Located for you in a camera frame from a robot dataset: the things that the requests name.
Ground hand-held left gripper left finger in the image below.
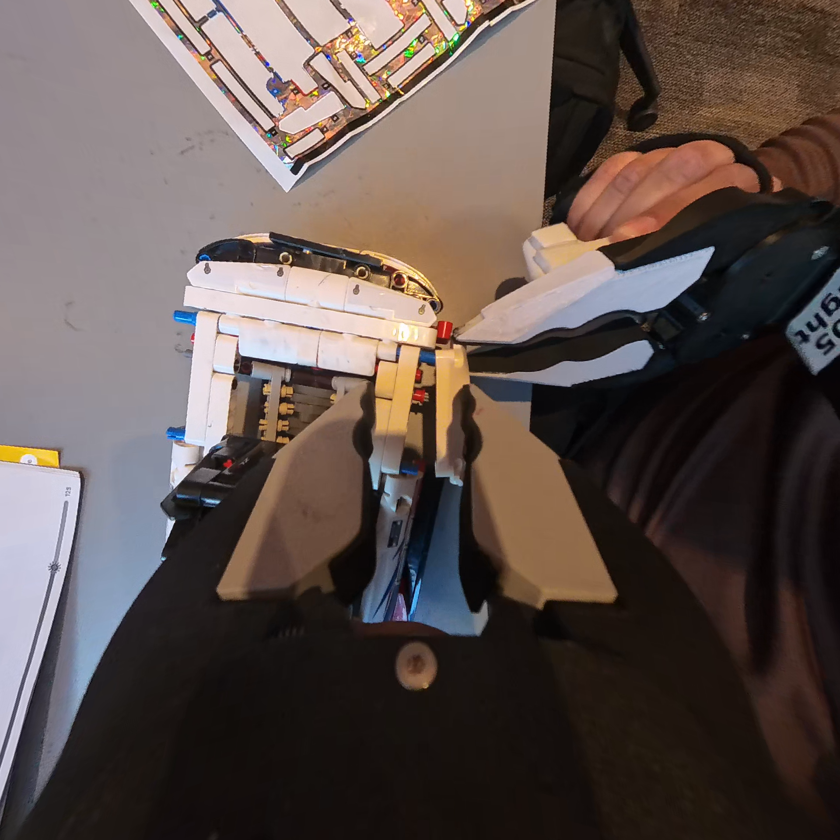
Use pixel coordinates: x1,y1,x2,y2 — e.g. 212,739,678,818
215,381,382,608

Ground black office chair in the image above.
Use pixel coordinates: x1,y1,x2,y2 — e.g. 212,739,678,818
617,0,662,130

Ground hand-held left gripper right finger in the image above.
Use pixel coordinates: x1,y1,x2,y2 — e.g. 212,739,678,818
451,382,619,636

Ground grey desk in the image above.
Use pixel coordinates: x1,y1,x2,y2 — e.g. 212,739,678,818
0,0,557,834

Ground toy brick race car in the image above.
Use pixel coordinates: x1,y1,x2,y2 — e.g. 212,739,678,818
161,231,472,624

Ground holographic sticker sheet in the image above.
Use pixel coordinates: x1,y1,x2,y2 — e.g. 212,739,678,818
128,0,539,193

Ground black backpack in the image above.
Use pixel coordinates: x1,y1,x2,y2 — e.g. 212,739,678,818
545,0,631,217

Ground person's right hand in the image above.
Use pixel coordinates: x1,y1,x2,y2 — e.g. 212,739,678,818
567,141,765,242

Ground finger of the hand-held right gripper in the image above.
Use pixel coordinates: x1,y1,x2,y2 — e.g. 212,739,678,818
453,223,716,345
467,328,667,389

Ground open instruction booklet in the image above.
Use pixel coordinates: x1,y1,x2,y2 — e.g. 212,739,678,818
0,445,84,769

